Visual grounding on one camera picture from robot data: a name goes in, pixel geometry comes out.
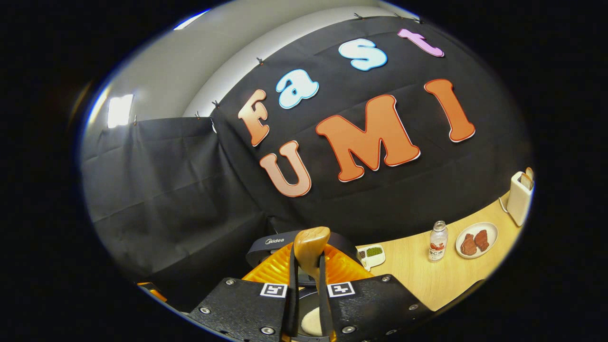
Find dark grey rice cooker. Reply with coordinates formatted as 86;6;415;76
246;231;361;338

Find white divided bean dish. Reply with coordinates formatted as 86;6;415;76
356;244;386;271

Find wooden spoon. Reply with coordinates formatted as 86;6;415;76
293;227;332;285

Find black backdrop cloth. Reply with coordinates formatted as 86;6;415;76
81;17;532;309

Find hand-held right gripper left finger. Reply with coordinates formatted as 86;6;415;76
187;242;300;342

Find white toaster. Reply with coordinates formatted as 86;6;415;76
506;171;535;227

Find small clear drink bottle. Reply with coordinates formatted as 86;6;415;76
428;220;448;263

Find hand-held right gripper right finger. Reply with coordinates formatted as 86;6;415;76
317;245;434;342

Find white round plate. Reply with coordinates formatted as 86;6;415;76
455;222;499;259

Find ceiling light panel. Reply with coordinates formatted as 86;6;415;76
173;9;212;30
107;94;134;129

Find white rice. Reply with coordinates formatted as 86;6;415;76
300;306;323;336

